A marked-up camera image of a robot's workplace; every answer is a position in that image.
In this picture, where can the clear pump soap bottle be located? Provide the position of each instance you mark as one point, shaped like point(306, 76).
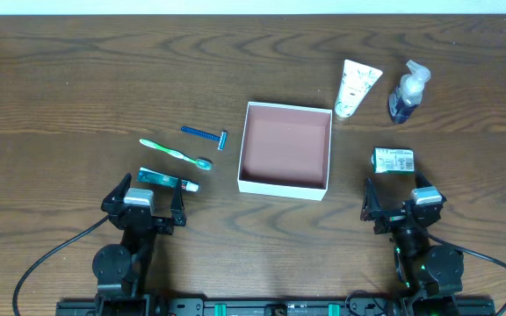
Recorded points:
point(408, 94)

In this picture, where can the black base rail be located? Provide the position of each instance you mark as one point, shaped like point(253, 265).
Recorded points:
point(353, 305)

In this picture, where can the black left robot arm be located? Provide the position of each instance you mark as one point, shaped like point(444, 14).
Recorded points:
point(121, 269)

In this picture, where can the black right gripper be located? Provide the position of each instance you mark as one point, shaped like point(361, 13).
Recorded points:
point(398, 218)

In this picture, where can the blue disposable razor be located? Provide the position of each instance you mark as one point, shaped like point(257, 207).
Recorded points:
point(219, 139)

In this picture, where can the green white toothbrush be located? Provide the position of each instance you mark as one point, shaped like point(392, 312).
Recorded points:
point(199, 163)

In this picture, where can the white Pantene lotion tube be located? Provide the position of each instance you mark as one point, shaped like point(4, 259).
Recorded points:
point(357, 80)

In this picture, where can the green toothpaste tube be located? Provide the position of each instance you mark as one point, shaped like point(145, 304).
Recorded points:
point(153, 177)

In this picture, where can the green white soap carton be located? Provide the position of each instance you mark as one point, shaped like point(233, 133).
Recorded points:
point(393, 160)

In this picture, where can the white box with pink interior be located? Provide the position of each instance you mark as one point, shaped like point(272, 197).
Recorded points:
point(285, 151)

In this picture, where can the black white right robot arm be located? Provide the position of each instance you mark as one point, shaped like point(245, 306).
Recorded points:
point(429, 271)

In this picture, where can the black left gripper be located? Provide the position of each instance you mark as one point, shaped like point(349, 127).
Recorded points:
point(146, 219)

